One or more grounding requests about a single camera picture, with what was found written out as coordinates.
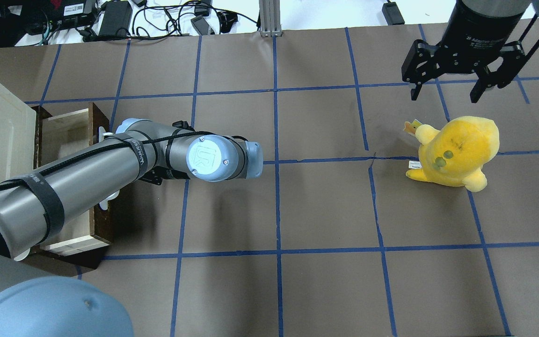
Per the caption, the dark wooden drawer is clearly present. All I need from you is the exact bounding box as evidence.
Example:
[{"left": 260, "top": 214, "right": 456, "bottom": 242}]
[{"left": 36, "top": 103, "right": 113, "bottom": 256}]

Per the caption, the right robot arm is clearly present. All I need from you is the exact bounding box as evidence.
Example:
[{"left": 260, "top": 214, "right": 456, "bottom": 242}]
[{"left": 401, "top": 0, "right": 539, "bottom": 103}]

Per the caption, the black power brick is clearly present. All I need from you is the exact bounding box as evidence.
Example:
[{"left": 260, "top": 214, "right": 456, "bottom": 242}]
[{"left": 98, "top": 0, "right": 132, "bottom": 38}]

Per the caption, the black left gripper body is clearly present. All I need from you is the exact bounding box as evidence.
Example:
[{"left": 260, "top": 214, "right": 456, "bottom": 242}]
[{"left": 139, "top": 166, "right": 190, "bottom": 186}]

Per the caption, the white drawer handle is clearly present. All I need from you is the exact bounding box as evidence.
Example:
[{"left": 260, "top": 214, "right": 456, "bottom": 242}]
[{"left": 97, "top": 126, "right": 120, "bottom": 211}]

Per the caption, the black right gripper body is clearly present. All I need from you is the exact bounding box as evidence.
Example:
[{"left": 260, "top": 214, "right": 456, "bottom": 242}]
[{"left": 401, "top": 9, "right": 525, "bottom": 87}]

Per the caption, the dark wooden drawer cabinet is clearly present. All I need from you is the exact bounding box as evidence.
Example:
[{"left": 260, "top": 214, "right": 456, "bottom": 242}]
[{"left": 23, "top": 103, "right": 113, "bottom": 277}]

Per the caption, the yellow plush dinosaur toy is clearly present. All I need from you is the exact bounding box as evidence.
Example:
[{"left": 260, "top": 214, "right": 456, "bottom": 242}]
[{"left": 404, "top": 117, "right": 500, "bottom": 192}]

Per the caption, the aluminium frame post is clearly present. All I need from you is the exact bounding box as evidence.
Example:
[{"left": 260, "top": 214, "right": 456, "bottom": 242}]
[{"left": 259, "top": 0, "right": 283, "bottom": 38}]

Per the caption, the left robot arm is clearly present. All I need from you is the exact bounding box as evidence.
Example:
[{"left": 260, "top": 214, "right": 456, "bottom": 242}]
[{"left": 0, "top": 118, "right": 263, "bottom": 337}]

